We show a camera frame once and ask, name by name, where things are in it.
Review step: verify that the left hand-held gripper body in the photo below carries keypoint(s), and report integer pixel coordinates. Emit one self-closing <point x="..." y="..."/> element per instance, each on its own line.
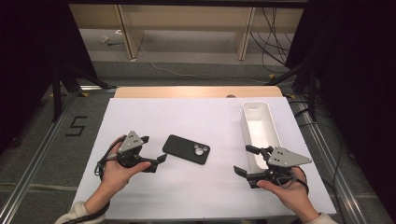
<point x="130" y="146"/>

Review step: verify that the person's right hand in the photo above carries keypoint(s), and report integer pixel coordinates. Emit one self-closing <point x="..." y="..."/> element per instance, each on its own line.
<point x="292" y="194"/>

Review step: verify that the person's left hand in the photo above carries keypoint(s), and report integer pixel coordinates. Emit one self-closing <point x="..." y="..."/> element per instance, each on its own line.
<point x="116" y="175"/>

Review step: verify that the light wooden shelf unit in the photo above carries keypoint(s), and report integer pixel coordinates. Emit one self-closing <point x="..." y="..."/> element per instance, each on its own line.
<point x="186" y="18"/>

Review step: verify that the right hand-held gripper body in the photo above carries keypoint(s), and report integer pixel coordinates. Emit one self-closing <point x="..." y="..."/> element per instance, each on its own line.
<point x="283" y="158"/>

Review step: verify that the white plastic bin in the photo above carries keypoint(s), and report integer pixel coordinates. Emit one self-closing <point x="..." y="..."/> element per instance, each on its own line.
<point x="260" y="127"/>

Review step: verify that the black curtain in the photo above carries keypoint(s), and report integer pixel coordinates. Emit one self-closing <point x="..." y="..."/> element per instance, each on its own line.
<point x="358" y="62"/>
<point x="31" y="46"/>

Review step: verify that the black metal stand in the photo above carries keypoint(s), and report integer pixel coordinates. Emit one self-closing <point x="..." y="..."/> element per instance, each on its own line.
<point x="311" y="93"/>
<point x="57" y="93"/>

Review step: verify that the aluminium floor rail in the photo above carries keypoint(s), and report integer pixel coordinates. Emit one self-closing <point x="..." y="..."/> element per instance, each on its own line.
<point x="330" y="168"/>
<point x="34" y="161"/>

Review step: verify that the small white floor object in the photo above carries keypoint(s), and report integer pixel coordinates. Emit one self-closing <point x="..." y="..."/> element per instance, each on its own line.
<point x="104" y="39"/>

